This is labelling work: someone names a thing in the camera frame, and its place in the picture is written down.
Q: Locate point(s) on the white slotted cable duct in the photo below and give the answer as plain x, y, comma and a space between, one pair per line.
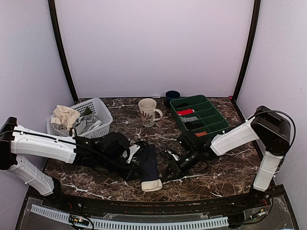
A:
126, 222

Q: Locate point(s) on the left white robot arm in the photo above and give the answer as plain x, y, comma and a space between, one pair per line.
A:
16, 141

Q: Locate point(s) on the grey patterned rolled sock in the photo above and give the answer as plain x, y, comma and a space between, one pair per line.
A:
188, 119

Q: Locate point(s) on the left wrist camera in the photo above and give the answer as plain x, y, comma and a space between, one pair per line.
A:
114, 144

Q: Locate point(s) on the right black frame post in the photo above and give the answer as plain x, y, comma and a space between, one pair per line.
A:
248, 50

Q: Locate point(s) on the left black frame post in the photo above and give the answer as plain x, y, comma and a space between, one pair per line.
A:
61, 51

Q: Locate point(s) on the black rolled sock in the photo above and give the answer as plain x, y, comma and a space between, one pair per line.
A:
192, 126

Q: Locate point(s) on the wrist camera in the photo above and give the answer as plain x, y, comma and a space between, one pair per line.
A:
114, 144
188, 141

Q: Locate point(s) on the green divided organizer tray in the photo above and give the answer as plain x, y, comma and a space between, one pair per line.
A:
205, 111

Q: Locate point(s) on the black frame post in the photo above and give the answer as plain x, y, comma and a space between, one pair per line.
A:
61, 51
248, 50

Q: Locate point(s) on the grey garment in basket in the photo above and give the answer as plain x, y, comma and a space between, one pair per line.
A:
82, 125

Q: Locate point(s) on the white plastic laundry basket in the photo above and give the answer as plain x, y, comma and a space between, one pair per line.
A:
99, 110

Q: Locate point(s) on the dark blue mug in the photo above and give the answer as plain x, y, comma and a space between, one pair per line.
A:
169, 96

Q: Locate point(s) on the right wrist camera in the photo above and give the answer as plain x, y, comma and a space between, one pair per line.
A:
188, 141

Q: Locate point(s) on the navy underwear white waistband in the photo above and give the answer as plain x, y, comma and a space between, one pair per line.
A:
150, 180

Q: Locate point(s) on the orange rolled sock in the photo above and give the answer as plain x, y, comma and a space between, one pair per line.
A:
201, 134

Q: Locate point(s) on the black front rail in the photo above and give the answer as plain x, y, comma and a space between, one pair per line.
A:
90, 205

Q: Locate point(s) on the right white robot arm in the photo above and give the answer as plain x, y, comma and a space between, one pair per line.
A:
275, 129

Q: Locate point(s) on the olive green garment in basket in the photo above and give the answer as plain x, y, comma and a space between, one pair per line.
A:
87, 111

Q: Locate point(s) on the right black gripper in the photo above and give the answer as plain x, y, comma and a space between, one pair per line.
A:
176, 169

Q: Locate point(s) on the red rolled sock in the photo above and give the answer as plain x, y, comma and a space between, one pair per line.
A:
185, 112

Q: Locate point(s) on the cream cloth in basket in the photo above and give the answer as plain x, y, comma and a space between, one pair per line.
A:
65, 116

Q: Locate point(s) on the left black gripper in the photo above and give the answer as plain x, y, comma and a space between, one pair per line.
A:
129, 174

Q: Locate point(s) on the cream floral mug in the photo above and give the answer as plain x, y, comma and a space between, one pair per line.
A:
149, 112

